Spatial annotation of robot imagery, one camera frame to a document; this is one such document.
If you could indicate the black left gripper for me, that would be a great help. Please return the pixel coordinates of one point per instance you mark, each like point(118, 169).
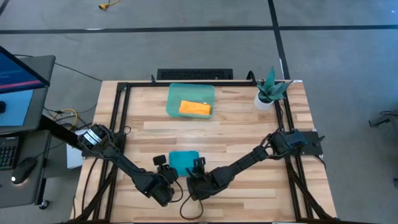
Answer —
point(169, 175)

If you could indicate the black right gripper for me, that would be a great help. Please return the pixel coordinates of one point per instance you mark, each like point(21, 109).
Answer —
point(202, 186)

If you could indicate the teal microfiber towel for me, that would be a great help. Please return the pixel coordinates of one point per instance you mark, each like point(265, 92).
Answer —
point(183, 161)

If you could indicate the orange microfiber towel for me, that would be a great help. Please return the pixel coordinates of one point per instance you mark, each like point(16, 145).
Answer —
point(195, 108)

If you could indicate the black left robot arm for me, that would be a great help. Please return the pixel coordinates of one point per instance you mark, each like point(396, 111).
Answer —
point(130, 169)

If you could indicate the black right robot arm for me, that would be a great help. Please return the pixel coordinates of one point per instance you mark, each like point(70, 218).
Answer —
point(248, 160)

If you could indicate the translucent teal plastic basket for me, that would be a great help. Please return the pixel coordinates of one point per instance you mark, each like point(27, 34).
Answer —
point(174, 99)

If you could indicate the black table clamp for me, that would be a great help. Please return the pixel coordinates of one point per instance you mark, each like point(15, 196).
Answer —
point(252, 76)
point(153, 78)

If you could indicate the white round plant pot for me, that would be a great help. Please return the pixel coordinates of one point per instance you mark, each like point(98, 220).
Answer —
point(261, 105)

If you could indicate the white paper box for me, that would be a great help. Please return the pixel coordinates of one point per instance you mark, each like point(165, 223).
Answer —
point(73, 160)

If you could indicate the black diagonal cart beam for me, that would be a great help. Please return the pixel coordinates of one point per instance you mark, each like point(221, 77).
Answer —
point(59, 130)

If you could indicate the green leafy plant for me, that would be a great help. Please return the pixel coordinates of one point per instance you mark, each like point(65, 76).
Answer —
point(273, 90)

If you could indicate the black caster wheel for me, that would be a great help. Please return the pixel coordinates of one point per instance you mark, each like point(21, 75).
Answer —
point(44, 204)

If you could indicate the grey computer cart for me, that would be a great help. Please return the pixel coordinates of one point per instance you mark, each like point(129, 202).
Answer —
point(34, 186)

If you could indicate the black computer mouse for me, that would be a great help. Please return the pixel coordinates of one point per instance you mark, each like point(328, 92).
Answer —
point(23, 169)

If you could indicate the grey laptop computer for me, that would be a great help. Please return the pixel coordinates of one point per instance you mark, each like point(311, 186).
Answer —
point(28, 109)

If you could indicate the black keyboard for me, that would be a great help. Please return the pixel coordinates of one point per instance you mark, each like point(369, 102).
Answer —
point(7, 154)

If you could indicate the black stand leg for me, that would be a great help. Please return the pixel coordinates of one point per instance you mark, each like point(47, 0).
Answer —
point(384, 119)

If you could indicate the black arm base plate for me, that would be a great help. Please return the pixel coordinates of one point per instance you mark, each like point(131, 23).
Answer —
point(122, 143)
point(312, 146)

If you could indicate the black aluminium table frame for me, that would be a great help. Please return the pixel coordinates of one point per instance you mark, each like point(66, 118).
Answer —
point(202, 84)

